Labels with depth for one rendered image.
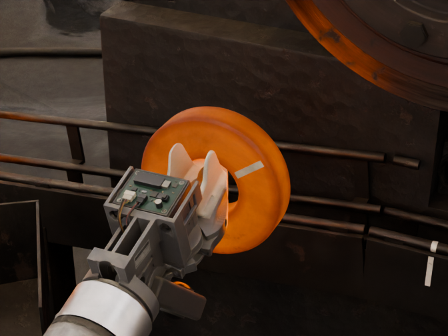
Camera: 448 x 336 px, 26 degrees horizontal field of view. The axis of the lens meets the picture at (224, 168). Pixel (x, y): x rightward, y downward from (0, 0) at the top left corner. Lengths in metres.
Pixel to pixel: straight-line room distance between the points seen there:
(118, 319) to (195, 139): 0.23
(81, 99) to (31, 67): 0.30
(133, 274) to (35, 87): 2.31
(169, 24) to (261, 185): 0.35
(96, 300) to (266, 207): 0.23
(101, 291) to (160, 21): 0.51
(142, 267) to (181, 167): 0.15
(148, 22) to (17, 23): 2.38
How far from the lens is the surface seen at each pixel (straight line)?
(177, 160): 0.93
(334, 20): 1.00
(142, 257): 0.83
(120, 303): 0.81
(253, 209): 0.96
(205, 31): 1.21
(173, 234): 0.84
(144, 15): 1.26
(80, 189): 1.28
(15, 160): 1.42
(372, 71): 1.02
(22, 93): 3.08
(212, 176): 0.92
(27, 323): 1.16
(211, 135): 0.94
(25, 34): 3.50
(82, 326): 0.80
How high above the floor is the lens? 1.34
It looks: 31 degrees down
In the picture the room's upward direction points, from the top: straight up
